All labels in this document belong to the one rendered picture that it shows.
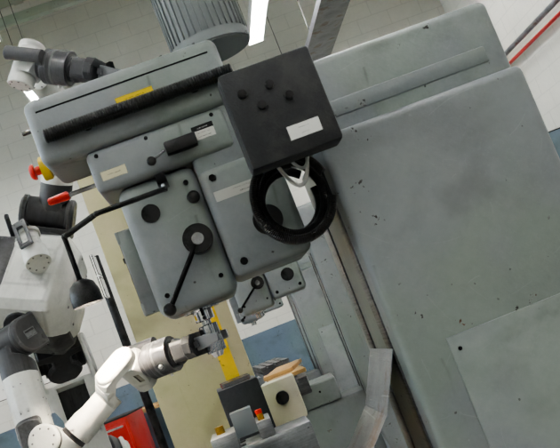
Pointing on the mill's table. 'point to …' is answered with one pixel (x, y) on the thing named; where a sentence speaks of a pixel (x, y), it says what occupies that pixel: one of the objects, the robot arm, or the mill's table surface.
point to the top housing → (129, 127)
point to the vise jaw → (226, 439)
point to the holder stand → (243, 397)
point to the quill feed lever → (203, 237)
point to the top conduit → (135, 104)
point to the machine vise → (283, 435)
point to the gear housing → (108, 178)
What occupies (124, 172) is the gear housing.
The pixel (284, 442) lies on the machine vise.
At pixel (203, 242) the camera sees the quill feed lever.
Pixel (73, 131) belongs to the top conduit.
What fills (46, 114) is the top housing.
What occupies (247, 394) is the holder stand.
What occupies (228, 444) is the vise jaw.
